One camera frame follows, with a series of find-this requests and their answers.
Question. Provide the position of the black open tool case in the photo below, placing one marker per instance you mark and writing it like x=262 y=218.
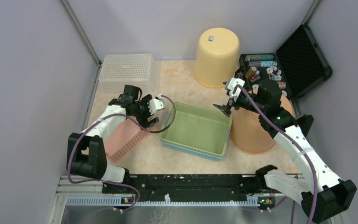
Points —
x=298 y=65

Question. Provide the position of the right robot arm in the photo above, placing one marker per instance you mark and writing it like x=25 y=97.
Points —
x=296 y=145

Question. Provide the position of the white mesh plastic basket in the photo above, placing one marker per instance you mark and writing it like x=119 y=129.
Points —
x=118 y=70

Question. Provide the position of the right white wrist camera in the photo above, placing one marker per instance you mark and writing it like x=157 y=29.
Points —
x=231 y=87

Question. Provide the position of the orange capybara bucket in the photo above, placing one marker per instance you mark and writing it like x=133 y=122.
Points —
x=248 y=134

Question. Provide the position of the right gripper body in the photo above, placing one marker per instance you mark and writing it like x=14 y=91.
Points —
x=243 y=101

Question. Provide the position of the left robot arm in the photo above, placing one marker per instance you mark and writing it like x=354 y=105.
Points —
x=86 y=154

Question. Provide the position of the yellow capybara bucket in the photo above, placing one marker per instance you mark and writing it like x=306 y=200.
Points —
x=216 y=57

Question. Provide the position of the pink plastic basket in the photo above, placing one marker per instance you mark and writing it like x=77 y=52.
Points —
x=123 y=139

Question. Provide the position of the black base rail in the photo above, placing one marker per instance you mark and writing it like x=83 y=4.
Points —
x=200 y=190

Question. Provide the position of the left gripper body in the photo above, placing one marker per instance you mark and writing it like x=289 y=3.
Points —
x=143 y=110

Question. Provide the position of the green plastic basket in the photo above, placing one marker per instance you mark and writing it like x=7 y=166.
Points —
x=197 y=128

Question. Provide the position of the brown cylinder in case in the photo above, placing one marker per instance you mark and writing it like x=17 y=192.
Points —
x=251 y=72

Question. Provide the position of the blue basket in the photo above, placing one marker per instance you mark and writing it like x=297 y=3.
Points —
x=202 y=154

